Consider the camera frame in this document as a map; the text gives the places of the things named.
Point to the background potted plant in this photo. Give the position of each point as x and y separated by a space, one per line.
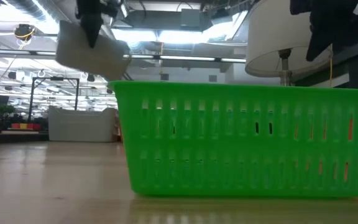
5 109

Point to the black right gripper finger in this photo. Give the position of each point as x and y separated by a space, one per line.
319 37

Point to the silver lamp base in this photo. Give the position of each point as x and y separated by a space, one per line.
285 74

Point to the green slotted plastic basket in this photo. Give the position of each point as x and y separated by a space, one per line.
228 93

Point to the black metal stand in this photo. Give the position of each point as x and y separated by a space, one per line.
31 99

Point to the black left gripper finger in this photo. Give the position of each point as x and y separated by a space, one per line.
91 29

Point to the white lamp shade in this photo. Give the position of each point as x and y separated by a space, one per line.
269 37

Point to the grey plastic bin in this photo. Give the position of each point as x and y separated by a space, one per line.
79 126
104 59

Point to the long ceiling light bar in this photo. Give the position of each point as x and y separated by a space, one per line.
185 58

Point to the orange slotted plastic basket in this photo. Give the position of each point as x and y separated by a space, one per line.
350 129
119 130

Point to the black round ceiling device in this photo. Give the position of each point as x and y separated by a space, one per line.
24 31

